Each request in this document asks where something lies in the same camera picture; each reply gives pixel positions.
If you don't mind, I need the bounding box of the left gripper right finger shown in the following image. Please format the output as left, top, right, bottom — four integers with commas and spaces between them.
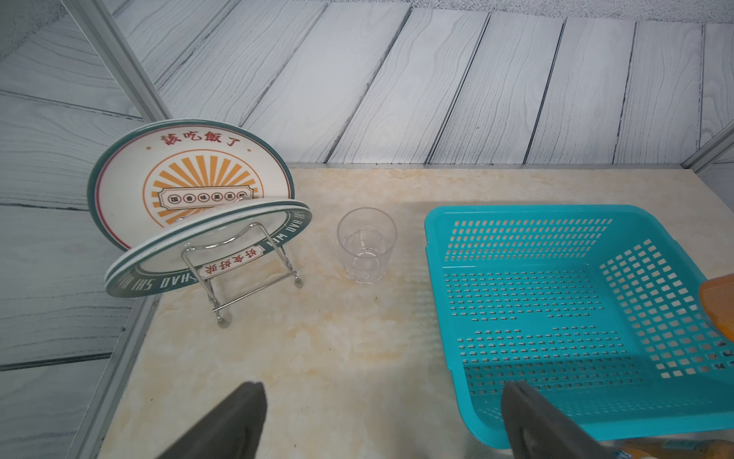
501, 382, 615, 459

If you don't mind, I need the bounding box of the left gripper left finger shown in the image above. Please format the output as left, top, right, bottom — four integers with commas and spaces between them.
159, 382, 268, 459

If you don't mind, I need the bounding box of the teal plastic basket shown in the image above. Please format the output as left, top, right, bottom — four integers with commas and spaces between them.
424, 205, 733, 449

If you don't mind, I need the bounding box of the orange Fanta can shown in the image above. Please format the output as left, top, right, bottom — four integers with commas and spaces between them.
614, 439, 733, 459
699, 273, 734, 342

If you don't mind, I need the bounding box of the green rimmed plate on stand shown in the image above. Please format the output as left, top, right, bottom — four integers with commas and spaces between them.
104, 198, 313, 298

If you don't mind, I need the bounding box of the decorated plate on stand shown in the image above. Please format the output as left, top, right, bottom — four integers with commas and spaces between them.
87, 119, 296, 251

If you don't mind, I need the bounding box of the wire plate stand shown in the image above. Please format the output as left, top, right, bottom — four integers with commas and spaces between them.
181, 221, 305, 329

